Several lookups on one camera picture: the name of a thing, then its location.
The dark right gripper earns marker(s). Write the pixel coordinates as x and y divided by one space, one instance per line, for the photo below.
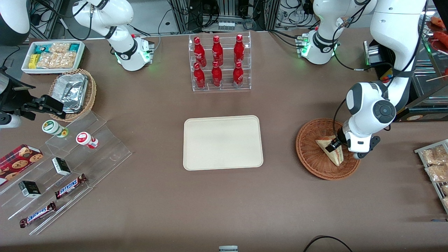
16 98

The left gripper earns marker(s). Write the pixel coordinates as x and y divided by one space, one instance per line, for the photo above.
340 140

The triangle sandwich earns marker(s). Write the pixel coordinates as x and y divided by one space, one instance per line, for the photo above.
336 159

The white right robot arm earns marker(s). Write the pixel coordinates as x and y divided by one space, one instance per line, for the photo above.
122 14

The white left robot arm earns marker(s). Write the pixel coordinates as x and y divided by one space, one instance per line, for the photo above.
395 42

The brown wicker basket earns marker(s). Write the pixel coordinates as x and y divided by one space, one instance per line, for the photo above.
311 157

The light wicker basket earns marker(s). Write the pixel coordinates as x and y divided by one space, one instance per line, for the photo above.
91 94

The tray of packaged snacks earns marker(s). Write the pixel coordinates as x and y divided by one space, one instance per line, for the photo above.
420 151

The beige rectangular tray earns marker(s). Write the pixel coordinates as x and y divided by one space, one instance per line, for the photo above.
222 143

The green lid yogurt cup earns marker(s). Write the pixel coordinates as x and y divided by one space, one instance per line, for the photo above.
52 127

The silver foil container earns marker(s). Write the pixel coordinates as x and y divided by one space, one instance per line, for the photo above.
71 91

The yellow snack packet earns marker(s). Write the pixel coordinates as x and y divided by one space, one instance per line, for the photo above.
33 61

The large clear cracker bag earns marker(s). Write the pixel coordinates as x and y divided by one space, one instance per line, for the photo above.
57 60

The red lid yogurt cup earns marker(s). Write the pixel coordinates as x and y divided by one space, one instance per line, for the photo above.
85 139

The teal snack packet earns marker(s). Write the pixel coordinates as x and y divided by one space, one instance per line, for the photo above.
41 48
74 47

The red cookie box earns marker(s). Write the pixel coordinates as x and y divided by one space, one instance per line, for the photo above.
17 161

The small clear cracker bag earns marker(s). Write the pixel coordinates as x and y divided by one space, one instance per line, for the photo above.
59 47

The small black box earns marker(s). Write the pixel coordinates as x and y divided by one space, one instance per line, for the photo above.
61 166
29 189

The white snack bin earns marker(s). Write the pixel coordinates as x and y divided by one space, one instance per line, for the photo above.
81 56

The clear acrylic stepped display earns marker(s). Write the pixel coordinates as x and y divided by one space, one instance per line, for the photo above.
105 150

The brown Snickers bar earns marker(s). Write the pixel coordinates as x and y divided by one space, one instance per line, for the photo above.
37 215
70 186

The silver metal box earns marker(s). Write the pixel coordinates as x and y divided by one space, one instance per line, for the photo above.
373 52

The clear bagged fried snack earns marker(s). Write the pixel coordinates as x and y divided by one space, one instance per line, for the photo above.
438 173
445 203
435 155
445 189

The red cola bottle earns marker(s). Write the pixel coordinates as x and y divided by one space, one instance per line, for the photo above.
200 52
217 51
239 49
199 77
238 75
216 76

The clear acrylic bottle rack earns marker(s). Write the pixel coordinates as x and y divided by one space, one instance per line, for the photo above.
225 75

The small grey device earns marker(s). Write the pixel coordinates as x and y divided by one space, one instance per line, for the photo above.
228 249

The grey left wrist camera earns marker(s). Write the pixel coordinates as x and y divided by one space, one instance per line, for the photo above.
362 154

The aluminium frame rack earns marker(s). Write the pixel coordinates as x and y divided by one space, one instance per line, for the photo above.
224 10

